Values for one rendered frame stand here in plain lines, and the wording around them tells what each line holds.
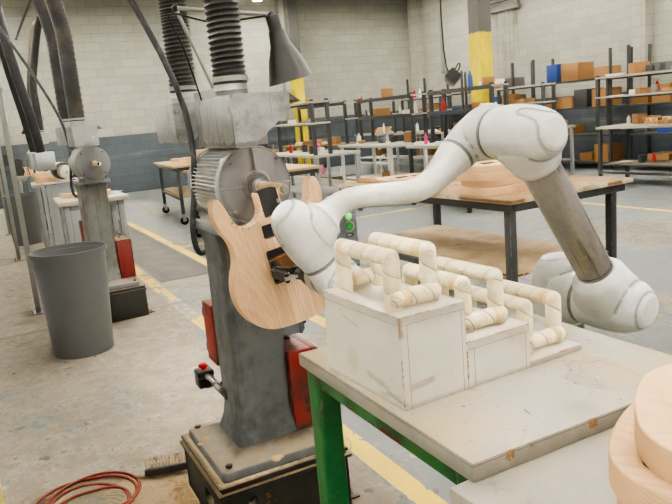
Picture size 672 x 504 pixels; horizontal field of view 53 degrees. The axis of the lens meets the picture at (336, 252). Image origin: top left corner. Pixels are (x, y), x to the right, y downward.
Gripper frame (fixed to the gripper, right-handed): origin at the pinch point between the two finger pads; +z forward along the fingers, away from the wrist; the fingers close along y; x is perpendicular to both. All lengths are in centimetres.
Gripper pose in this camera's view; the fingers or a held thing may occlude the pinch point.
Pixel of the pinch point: (286, 263)
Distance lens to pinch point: 193.7
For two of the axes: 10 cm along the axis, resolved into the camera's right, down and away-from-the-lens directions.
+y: 8.6, -3.3, 4.0
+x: -2.3, -9.4, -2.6
